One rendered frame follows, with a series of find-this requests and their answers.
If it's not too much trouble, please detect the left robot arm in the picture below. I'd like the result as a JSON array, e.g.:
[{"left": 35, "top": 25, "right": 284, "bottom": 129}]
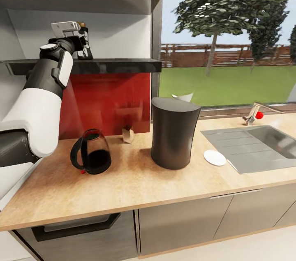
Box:
[{"left": 0, "top": 21, "right": 86, "bottom": 201}]

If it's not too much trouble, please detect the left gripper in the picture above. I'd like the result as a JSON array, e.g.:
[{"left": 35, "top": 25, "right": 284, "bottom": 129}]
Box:
[{"left": 49, "top": 35, "right": 86, "bottom": 54}]

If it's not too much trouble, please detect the saucer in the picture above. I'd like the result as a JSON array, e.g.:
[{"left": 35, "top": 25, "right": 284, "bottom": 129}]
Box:
[{"left": 203, "top": 150, "right": 226, "bottom": 165}]

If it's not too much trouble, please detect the electric kettle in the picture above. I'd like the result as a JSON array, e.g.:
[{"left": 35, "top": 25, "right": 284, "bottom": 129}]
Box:
[{"left": 70, "top": 129, "right": 111, "bottom": 175}]

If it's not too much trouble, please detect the paper coffee filter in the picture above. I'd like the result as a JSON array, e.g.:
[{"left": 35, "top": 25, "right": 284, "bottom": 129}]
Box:
[{"left": 173, "top": 94, "right": 193, "bottom": 102}]

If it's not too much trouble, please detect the bottle of coffee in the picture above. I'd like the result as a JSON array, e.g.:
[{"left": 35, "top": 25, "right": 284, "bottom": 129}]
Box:
[{"left": 72, "top": 22, "right": 93, "bottom": 60}]

